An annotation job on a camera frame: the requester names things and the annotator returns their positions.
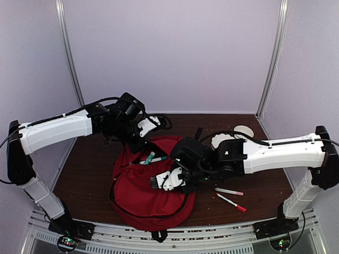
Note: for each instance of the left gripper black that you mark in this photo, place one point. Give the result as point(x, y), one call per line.
point(135, 146)

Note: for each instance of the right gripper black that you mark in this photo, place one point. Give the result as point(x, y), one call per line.
point(189, 189)

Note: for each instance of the white pen pink cap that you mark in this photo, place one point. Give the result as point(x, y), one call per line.
point(227, 191)

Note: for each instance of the white black marker teal cap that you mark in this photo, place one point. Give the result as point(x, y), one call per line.
point(153, 160)

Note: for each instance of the white green glue stick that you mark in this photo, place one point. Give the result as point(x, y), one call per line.
point(149, 158)

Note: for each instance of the white pen red cap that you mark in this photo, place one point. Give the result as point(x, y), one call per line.
point(240, 208)

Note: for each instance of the red backpack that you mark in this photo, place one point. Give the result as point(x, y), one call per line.
point(139, 205)

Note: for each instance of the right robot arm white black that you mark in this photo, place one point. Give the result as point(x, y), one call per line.
point(235, 154)

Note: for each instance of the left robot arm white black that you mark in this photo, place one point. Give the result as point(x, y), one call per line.
point(125, 119)

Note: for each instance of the white scalloped bowl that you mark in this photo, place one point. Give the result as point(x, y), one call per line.
point(217, 139)

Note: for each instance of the dark blue dotted bowl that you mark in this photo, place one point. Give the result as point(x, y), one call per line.
point(245, 130)

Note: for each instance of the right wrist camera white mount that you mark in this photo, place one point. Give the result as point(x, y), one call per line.
point(168, 180)

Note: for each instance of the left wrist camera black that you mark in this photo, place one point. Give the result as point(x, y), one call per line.
point(147, 125)

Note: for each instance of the aluminium front rail frame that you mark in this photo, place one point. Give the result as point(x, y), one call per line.
point(228, 238)

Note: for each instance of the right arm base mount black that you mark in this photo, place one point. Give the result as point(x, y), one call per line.
point(277, 226)

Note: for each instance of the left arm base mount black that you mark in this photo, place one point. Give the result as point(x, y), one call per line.
point(67, 226)

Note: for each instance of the left aluminium corner post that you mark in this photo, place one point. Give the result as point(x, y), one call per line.
point(60, 9)

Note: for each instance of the aluminium corner post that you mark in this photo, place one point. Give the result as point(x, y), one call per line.
point(276, 51)
point(60, 9)

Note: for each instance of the right aluminium corner post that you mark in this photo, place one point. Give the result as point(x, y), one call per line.
point(276, 51)

